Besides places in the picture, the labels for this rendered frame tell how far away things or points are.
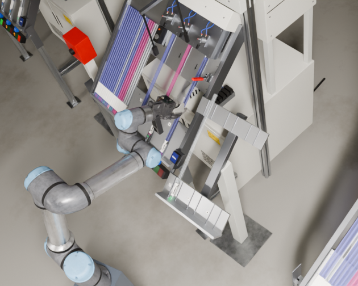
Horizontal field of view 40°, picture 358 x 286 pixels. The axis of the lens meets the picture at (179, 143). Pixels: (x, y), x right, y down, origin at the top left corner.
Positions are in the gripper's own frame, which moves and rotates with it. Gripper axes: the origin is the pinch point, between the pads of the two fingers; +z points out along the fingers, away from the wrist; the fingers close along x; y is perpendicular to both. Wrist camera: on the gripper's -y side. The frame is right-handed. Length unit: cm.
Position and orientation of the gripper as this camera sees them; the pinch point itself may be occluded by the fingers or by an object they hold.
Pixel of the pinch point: (182, 108)
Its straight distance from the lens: 219.5
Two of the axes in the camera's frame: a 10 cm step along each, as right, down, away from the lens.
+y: 2.2, -8.0, -5.6
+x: -6.4, -5.5, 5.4
